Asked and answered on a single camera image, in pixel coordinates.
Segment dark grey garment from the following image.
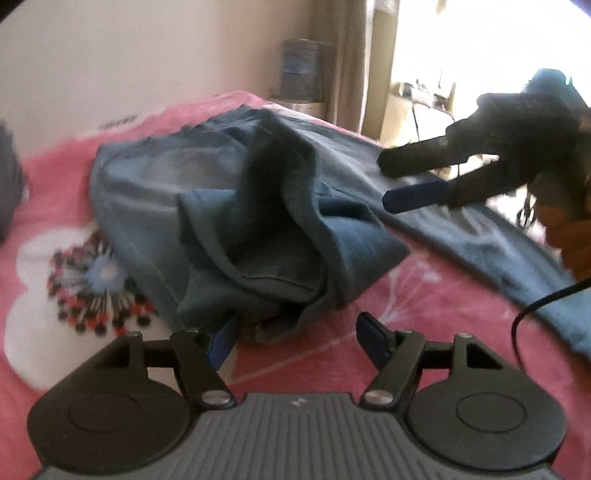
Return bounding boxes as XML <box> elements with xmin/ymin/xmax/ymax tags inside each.
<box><xmin>0</xmin><ymin>121</ymin><xmax>29</xmax><ymax>243</ymax></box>

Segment white water dispenser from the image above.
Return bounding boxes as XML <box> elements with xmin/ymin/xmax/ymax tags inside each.
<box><xmin>270</xmin><ymin>98</ymin><xmax>331</xmax><ymax>123</ymax></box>

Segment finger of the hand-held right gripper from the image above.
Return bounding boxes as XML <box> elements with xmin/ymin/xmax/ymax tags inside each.
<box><xmin>383</xmin><ymin>159</ymin><xmax>527</xmax><ymax>214</ymax></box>
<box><xmin>378</xmin><ymin>133</ymin><xmax>472</xmax><ymax>180</ymax></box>

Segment pink floral blanket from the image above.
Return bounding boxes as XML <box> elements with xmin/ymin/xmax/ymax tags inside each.
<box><xmin>0</xmin><ymin>90</ymin><xmax>591</xmax><ymax>480</ymax></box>

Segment blue water bottle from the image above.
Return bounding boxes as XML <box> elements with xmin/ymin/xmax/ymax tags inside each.
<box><xmin>281</xmin><ymin>39</ymin><xmax>333</xmax><ymax>103</ymax></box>

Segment folding table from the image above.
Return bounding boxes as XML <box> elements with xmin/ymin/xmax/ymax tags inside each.
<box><xmin>388</xmin><ymin>76</ymin><xmax>462</xmax><ymax>144</ymax></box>

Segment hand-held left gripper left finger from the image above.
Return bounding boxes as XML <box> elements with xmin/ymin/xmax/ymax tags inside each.
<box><xmin>95</xmin><ymin>318</ymin><xmax>237</xmax><ymax>409</ymax></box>

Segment beige curtain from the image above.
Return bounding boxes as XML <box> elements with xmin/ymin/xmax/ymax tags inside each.
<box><xmin>323</xmin><ymin>0</ymin><xmax>400</xmax><ymax>139</ymax></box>

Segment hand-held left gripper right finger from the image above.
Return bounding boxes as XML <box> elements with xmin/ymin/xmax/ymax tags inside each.
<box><xmin>357</xmin><ymin>312</ymin><xmax>513</xmax><ymax>409</ymax></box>

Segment person's right hand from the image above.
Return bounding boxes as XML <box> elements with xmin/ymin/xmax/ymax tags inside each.
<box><xmin>531</xmin><ymin>171</ymin><xmax>591</xmax><ymax>280</ymax></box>

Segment blue jeans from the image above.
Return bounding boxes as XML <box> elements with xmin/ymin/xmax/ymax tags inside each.
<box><xmin>88</xmin><ymin>104</ymin><xmax>591</xmax><ymax>361</ymax></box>

